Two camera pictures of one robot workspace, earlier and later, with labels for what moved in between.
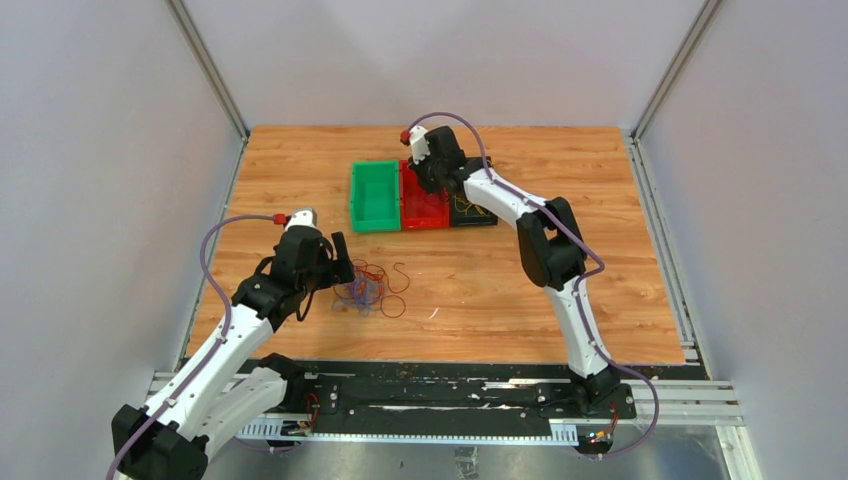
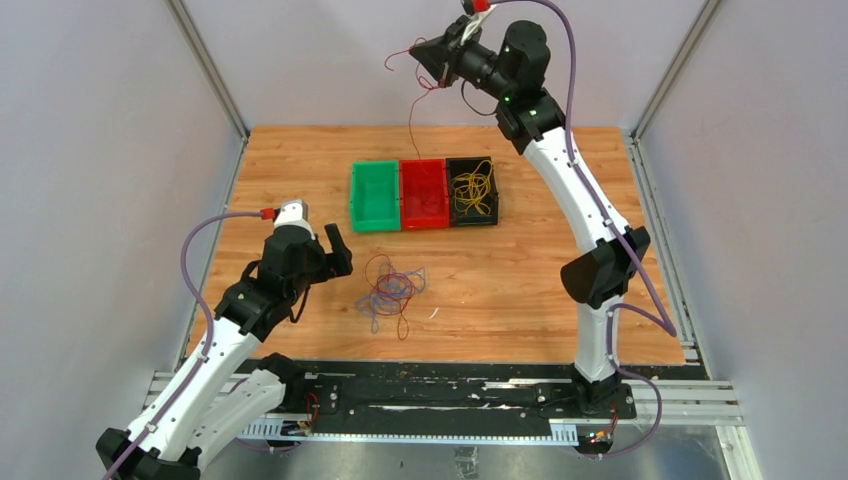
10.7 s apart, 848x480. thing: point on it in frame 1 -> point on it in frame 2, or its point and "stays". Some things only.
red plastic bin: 421,208 stays
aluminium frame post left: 204,59 stays
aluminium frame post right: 702,19 stays
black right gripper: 421,165 -> 442,56
